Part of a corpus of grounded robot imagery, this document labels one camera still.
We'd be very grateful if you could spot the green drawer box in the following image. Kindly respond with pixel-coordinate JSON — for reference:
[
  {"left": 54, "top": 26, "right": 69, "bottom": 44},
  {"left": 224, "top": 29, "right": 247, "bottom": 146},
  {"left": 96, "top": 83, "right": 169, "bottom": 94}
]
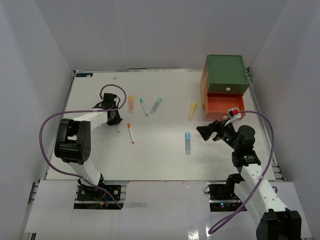
[{"left": 203, "top": 54, "right": 250, "bottom": 94}]

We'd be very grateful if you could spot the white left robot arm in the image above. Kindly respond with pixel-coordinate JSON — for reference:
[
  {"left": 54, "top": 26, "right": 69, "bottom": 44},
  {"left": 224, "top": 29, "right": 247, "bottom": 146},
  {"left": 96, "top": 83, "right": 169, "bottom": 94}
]
[{"left": 54, "top": 93, "right": 123, "bottom": 200}]

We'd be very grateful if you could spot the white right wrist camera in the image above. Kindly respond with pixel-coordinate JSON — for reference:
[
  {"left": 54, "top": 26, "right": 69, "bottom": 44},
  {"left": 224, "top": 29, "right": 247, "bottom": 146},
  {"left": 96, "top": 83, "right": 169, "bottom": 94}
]
[{"left": 225, "top": 107, "right": 242, "bottom": 126}]

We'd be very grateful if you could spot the teal cap marker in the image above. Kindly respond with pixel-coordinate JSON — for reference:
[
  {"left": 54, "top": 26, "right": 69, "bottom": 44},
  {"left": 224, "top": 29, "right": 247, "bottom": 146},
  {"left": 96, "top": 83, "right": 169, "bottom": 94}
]
[{"left": 140, "top": 98, "right": 149, "bottom": 117}]

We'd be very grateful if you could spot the orange cap highlighter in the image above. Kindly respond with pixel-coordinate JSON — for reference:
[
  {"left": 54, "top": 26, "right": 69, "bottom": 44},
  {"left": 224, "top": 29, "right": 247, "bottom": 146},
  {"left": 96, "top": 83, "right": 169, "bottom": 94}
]
[{"left": 128, "top": 95, "right": 134, "bottom": 114}]

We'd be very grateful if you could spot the green cap highlighter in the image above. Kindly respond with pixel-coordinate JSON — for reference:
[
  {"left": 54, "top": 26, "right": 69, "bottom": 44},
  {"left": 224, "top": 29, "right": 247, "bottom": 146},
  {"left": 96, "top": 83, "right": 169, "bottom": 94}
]
[{"left": 149, "top": 97, "right": 162, "bottom": 115}]

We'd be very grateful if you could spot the blue label sticker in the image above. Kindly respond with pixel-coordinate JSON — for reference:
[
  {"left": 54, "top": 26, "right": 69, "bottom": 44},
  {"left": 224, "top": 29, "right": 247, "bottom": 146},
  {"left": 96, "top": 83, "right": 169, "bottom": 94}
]
[{"left": 75, "top": 72, "right": 93, "bottom": 78}]

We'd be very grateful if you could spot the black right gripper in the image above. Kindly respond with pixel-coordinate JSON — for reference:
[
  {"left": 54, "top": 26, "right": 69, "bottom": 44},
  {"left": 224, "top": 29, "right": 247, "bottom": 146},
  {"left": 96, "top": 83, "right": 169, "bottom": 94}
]
[{"left": 196, "top": 118, "right": 241, "bottom": 152}]

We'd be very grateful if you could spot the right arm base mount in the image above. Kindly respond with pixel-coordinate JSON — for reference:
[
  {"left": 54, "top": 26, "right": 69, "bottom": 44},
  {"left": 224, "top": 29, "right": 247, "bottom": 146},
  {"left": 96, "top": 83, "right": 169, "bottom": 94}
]
[{"left": 203, "top": 183, "right": 242, "bottom": 213}]

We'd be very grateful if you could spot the yellow cap highlighter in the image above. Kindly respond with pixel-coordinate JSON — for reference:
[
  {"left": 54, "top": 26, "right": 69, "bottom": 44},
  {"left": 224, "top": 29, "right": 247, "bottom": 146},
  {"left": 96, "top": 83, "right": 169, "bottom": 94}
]
[{"left": 187, "top": 102, "right": 197, "bottom": 121}]

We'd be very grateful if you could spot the orange cap marker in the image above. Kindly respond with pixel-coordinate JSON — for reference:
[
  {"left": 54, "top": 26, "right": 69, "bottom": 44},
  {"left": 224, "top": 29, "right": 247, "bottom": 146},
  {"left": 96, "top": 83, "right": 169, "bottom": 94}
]
[{"left": 127, "top": 123, "right": 135, "bottom": 144}]

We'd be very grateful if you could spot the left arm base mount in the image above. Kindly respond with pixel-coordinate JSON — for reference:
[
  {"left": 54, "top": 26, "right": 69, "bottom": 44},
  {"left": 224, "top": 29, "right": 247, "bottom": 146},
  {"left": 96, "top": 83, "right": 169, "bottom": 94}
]
[{"left": 73, "top": 184, "right": 124, "bottom": 210}]

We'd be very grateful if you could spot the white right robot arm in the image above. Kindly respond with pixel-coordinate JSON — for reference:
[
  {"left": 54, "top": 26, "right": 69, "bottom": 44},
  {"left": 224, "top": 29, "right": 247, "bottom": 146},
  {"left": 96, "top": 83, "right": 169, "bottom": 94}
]
[{"left": 196, "top": 120, "right": 302, "bottom": 240}]

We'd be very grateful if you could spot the blue cap highlighter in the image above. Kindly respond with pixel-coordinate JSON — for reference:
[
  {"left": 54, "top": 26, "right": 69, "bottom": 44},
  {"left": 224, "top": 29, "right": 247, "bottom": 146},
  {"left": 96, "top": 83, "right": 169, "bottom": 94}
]
[{"left": 184, "top": 132, "right": 191, "bottom": 155}]

